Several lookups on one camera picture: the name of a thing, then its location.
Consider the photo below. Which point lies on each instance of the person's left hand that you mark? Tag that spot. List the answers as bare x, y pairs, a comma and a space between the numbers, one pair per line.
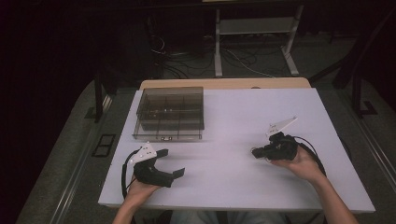
140, 193

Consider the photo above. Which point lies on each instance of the aluminium rail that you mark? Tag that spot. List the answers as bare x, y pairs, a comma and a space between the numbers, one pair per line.
77, 174
373, 146

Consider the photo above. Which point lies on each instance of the black metal stand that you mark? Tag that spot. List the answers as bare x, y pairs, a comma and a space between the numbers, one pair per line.
98, 96
356, 96

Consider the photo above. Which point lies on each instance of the person's right hand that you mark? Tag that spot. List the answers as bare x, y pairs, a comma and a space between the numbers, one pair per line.
303, 168

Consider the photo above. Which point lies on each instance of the white metal stand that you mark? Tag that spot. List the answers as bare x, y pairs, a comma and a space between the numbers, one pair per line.
218, 46

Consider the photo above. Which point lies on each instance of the wooden table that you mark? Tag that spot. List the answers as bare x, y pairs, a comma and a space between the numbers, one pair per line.
224, 83

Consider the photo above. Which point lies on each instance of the smoky transparent drawer box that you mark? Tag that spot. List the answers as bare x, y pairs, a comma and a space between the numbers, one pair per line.
169, 105

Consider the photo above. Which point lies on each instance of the white foam board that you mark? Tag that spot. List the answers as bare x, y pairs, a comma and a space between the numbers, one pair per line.
236, 109

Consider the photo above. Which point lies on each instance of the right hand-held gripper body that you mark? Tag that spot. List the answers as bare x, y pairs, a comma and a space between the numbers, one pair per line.
283, 147

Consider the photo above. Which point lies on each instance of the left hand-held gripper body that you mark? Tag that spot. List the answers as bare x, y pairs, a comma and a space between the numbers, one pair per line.
149, 174

